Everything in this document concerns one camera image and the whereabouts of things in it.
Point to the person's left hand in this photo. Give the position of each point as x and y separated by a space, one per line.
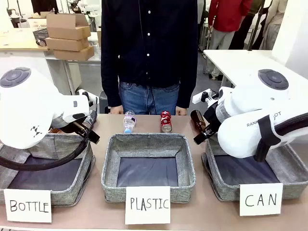
181 111

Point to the gray fabric basket BOTTLE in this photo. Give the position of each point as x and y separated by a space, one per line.
67 192

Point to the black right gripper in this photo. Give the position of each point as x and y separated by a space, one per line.
211 118

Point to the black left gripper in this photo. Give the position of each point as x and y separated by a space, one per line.
90 120

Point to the person's right hand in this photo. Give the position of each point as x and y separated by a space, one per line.
116 110

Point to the blue denim jeans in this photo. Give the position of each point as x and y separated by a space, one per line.
149 101

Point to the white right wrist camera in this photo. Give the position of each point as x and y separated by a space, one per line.
199 97

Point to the open cardboard box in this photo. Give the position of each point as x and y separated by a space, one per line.
68 26

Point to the white paper sign PLASTIC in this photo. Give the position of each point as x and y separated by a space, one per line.
147 204

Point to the person's left forearm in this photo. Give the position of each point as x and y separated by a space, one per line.
187 84

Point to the gray bin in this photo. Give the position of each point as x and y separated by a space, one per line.
103 101

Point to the flat closed cardboard box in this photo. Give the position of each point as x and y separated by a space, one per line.
74 54
67 44

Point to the person's right forearm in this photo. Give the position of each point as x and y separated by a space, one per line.
111 84

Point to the white paper sign CAN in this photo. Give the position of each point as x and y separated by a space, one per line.
261 199

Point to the person in beige clothes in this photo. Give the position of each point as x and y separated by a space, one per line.
274 24

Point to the brown glass bottle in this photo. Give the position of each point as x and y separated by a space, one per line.
55 131
197 120

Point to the person in dark shirt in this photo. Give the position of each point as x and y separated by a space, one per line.
149 48

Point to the person in red jacket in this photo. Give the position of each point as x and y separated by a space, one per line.
228 16

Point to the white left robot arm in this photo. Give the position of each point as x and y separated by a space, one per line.
24 108

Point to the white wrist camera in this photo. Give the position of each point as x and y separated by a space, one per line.
84 92
199 97

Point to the white metal frame table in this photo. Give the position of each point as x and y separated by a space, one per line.
72 72

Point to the gray fabric basket PLASTIC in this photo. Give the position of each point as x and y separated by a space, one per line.
110 168

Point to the white paper sign BOTTLE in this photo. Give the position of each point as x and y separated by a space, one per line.
27 205

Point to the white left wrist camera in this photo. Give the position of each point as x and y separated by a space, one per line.
84 92

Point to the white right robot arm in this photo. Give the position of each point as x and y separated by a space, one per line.
240 137

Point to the clear plastic bottle blue cap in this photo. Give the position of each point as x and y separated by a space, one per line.
130 121

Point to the wooden background table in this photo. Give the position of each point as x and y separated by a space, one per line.
16 41

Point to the red drink can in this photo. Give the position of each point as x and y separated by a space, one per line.
166 121

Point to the gray fabric basket CAN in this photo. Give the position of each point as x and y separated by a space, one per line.
223 190

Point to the white plastic crate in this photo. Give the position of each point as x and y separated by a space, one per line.
37 23

